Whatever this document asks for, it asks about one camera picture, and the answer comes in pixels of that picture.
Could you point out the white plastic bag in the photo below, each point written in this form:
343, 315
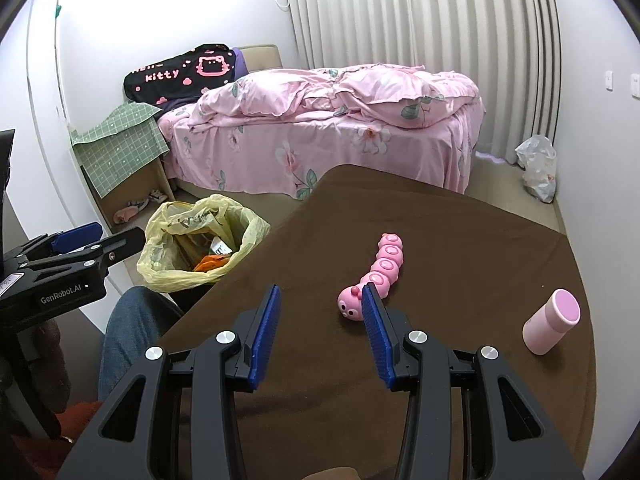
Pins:
537, 170

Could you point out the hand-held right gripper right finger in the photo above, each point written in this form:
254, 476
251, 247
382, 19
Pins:
380, 345

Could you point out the beige headboard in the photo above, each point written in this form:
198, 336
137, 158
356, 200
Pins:
262, 57

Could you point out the pink cup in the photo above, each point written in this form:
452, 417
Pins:
547, 327

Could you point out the wooden nightstand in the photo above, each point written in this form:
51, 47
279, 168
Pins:
142, 187

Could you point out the striped curtain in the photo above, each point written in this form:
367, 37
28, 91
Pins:
425, 15

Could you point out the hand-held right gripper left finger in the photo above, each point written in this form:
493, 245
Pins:
265, 340

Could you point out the pink floral duvet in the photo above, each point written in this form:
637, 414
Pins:
310, 95

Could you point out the green checked cloth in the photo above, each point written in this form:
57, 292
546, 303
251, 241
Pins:
120, 145

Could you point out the red garment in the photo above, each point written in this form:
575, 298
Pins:
75, 415

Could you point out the black hello kitty pillow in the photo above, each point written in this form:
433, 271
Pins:
170, 75

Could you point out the pink slipper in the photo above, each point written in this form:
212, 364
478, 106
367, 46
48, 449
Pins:
124, 216

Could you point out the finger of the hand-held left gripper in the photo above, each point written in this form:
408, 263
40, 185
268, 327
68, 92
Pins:
117, 247
77, 236

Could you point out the pink caterpillar toy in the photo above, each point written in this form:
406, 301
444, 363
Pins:
387, 265

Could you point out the purple pillow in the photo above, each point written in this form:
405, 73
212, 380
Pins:
240, 65

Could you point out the bed with pink bedding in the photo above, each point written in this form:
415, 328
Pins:
260, 155

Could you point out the person's leg in jeans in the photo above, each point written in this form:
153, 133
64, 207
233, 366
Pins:
130, 330

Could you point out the white wall switch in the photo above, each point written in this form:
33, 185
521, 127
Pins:
634, 86
608, 80

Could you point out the white sneakers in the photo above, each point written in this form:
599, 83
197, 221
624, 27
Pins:
157, 195

